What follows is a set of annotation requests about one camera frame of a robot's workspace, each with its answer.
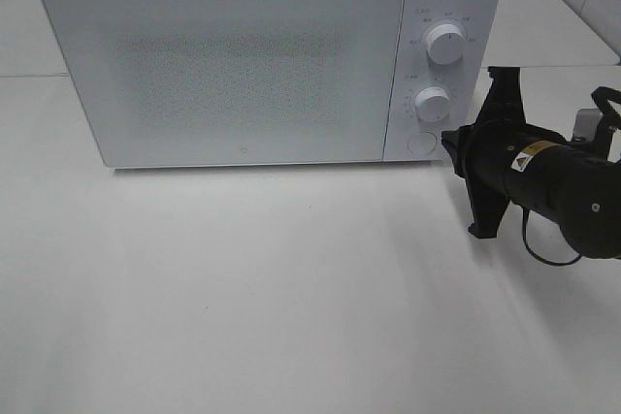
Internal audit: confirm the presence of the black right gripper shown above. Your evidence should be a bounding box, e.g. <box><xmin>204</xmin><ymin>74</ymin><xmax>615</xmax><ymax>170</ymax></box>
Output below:
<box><xmin>441</xmin><ymin>66</ymin><xmax>563</xmax><ymax>239</ymax></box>

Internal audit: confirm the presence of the round white door button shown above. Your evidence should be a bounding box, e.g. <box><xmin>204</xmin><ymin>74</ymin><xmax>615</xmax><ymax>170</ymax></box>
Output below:
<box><xmin>407</xmin><ymin>131</ymin><xmax>438</xmax><ymax>158</ymax></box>

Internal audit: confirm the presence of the white timer knob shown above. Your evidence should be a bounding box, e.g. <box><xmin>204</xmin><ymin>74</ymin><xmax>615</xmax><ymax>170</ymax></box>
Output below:
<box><xmin>414</xmin><ymin>86</ymin><xmax>451</xmax><ymax>123</ymax></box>

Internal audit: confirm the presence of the white microwave door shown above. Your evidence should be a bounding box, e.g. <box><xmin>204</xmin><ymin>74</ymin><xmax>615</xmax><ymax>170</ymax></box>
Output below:
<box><xmin>42</xmin><ymin>0</ymin><xmax>403</xmax><ymax>169</ymax></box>

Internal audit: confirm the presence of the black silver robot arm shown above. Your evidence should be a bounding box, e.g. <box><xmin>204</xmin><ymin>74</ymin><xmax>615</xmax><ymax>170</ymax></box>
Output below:
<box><xmin>441</xmin><ymin>67</ymin><xmax>620</xmax><ymax>259</ymax></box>

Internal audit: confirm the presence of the upper white power knob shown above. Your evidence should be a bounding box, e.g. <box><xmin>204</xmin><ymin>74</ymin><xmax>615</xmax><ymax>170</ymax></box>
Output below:
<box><xmin>423</xmin><ymin>20</ymin><xmax>467</xmax><ymax>65</ymax></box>

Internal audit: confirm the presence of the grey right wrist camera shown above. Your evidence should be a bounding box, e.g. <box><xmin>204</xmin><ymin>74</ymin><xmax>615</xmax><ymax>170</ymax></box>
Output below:
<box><xmin>572</xmin><ymin>109</ymin><xmax>603</xmax><ymax>143</ymax></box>

